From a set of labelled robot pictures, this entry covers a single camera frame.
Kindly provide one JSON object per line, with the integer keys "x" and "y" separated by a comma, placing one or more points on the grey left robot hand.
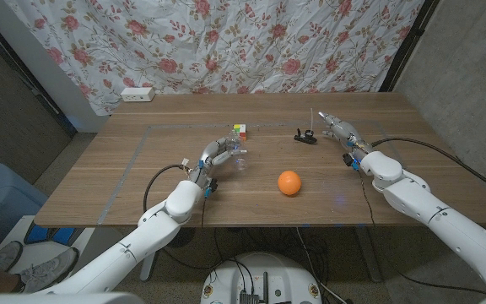
{"x": 211, "y": 156}

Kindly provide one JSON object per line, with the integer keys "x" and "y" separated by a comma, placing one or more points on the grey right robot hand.
{"x": 346, "y": 133}

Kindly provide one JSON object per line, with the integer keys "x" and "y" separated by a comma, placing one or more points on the clear plastic spray bottle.
{"x": 236, "y": 152}

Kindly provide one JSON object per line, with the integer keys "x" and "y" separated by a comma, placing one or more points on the black spray trigger top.
{"x": 306, "y": 137}

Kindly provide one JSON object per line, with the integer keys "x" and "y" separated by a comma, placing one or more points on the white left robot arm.
{"x": 120, "y": 257}

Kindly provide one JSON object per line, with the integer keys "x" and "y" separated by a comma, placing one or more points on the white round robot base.
{"x": 262, "y": 274}

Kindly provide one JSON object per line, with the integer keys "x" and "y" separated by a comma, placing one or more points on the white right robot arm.
{"x": 437, "y": 228}

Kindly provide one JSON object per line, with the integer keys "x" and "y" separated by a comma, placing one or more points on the multicoloured Rubik's cube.
{"x": 239, "y": 131}

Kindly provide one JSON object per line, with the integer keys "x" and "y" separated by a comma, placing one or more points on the orange ball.
{"x": 289, "y": 182}

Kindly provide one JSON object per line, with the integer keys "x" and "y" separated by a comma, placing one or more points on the grey tape outline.
{"x": 184, "y": 126}

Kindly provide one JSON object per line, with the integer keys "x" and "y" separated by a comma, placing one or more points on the white power strip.
{"x": 137, "y": 94}

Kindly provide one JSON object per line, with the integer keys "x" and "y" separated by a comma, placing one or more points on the black backdrop stand pole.
{"x": 408, "y": 45}

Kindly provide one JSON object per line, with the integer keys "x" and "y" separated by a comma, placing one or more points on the floral print backdrop cloth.
{"x": 226, "y": 42}

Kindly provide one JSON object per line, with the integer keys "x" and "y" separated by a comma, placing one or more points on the white table leg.
{"x": 148, "y": 266}

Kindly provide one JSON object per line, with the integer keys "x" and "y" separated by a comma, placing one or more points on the grey table leg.
{"x": 369, "y": 257}

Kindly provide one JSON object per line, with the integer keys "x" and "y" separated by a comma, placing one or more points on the white platform with blue pads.
{"x": 40, "y": 253}

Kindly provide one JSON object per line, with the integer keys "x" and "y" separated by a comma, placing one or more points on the grey sneaker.
{"x": 46, "y": 268}
{"x": 4, "y": 255}

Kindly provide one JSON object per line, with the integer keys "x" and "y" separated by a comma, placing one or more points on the white robot torso edge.
{"x": 57, "y": 299}

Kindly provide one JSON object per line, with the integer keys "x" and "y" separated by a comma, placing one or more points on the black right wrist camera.
{"x": 349, "y": 160}

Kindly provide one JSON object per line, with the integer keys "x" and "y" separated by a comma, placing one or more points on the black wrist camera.
{"x": 211, "y": 186}
{"x": 349, "y": 160}

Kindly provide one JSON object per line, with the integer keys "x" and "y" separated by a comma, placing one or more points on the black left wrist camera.
{"x": 211, "y": 186}

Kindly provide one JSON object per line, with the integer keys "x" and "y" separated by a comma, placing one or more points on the black wall edge strip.
{"x": 49, "y": 101}

